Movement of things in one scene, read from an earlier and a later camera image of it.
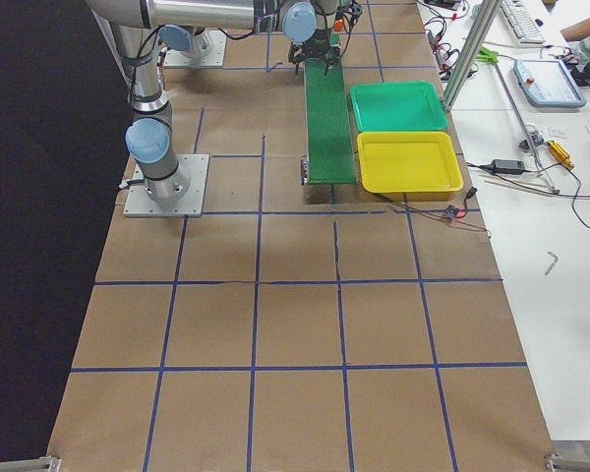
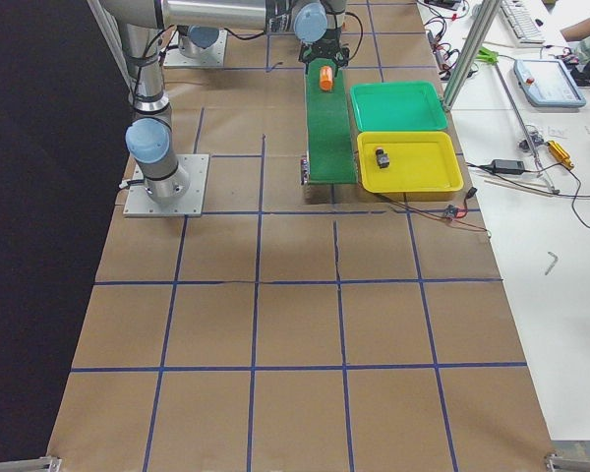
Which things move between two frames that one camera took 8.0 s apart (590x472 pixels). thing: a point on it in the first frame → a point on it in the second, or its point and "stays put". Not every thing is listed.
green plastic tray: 397,105 stays put
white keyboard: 524,28 stays put
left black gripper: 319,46 → 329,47
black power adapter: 508,166 stays put
